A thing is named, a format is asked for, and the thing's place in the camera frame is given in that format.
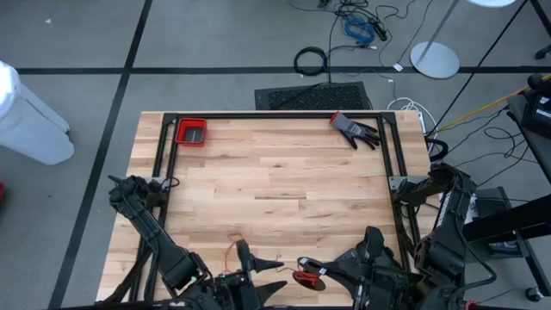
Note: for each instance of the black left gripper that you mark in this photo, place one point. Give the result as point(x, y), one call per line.
point(234, 293)

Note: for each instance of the black slanted pole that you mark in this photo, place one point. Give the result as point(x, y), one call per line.
point(478, 66)

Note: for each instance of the red plastic bin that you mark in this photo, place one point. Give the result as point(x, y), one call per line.
point(191, 133)

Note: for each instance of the white power strip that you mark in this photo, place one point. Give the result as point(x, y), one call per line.
point(421, 120)

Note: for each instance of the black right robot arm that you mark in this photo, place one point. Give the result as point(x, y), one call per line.
point(447, 241)

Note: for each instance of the black electronic device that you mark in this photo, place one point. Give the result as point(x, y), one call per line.
point(538, 112)

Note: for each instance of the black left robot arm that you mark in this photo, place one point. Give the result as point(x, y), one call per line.
point(150, 232)

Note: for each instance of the floor lamp with round base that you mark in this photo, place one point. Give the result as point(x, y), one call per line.
point(435, 60)

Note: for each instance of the grey work glove red cuff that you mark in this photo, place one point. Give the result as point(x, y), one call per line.
point(351, 128)

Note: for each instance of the black aluminium table frame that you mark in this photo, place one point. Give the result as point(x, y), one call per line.
point(275, 115)

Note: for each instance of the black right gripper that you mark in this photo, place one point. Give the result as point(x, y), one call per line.
point(387, 284)

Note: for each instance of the side table on casters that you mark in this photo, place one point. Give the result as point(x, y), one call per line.
point(508, 219)

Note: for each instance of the black floor mat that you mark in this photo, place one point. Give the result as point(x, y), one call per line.
point(318, 97)

